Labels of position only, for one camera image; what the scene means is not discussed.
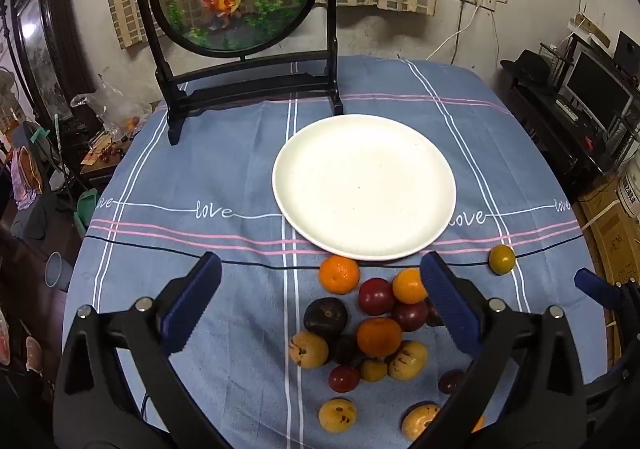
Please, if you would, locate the small red cherry tomato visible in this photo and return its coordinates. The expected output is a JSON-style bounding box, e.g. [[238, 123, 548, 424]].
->
[[328, 365, 361, 394]]

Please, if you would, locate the tan spotted fruit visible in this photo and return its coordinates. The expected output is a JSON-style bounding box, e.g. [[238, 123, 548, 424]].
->
[[387, 341, 428, 382]]

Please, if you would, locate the goldfish round screen stand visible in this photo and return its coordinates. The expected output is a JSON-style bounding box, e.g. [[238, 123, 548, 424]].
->
[[136, 0, 344, 145]]

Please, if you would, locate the white round plate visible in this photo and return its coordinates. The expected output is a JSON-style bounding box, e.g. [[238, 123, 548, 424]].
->
[[272, 114, 457, 261]]

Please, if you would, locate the large dark red plum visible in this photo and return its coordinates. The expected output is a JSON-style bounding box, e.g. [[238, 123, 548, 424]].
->
[[358, 278, 395, 316]]

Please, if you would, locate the black hat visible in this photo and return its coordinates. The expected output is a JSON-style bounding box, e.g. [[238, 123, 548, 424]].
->
[[500, 50, 550, 82]]

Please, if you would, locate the yellow spotted loquat fruit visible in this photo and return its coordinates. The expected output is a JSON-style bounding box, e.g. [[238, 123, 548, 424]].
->
[[288, 331, 329, 369]]

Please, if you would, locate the dark framed picture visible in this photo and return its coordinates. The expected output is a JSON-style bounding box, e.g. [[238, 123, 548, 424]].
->
[[11, 0, 99, 132]]

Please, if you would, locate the blue striped tablecloth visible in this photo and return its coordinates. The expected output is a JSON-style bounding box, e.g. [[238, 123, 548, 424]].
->
[[64, 56, 608, 448]]

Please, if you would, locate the orange tangerine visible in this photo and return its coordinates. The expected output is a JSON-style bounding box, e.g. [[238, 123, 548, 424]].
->
[[356, 317, 402, 358], [319, 255, 360, 295]]

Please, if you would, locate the olive green round fruit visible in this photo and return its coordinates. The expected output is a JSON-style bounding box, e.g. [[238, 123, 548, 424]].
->
[[488, 244, 516, 276]]

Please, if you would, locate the dark purple mangosteen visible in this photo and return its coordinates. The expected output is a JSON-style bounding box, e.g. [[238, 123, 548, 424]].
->
[[303, 297, 349, 337]]

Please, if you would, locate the computer monitor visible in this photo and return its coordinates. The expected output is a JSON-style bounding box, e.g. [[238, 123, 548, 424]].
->
[[564, 47, 632, 134]]

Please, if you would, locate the clear plastic bag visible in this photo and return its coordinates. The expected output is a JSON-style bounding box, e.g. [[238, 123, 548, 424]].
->
[[70, 78, 152, 142]]

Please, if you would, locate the small dark red plum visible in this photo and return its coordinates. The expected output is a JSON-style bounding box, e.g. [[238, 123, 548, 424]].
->
[[438, 369, 465, 395]]

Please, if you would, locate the smooth orange fruit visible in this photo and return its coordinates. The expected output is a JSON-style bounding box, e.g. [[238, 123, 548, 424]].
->
[[392, 267, 428, 305]]

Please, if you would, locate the small olive green fruit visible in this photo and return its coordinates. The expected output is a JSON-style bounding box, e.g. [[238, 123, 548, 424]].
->
[[360, 359, 387, 383]]

